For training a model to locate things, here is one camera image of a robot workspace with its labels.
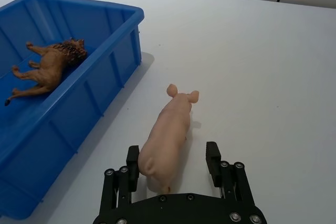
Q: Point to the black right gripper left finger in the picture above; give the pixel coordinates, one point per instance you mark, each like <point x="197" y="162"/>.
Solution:
<point x="123" y="182"/>

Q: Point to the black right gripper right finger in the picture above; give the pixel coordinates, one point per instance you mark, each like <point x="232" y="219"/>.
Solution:
<point x="228" y="179"/>

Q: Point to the pink toy pig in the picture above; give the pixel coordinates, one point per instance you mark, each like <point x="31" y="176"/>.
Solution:
<point x="169" y="137"/>

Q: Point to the blue plastic bin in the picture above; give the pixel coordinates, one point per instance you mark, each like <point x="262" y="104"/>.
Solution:
<point x="65" y="98"/>

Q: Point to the brown toy lion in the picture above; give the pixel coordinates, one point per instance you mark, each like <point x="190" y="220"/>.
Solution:
<point x="50" y="68"/>

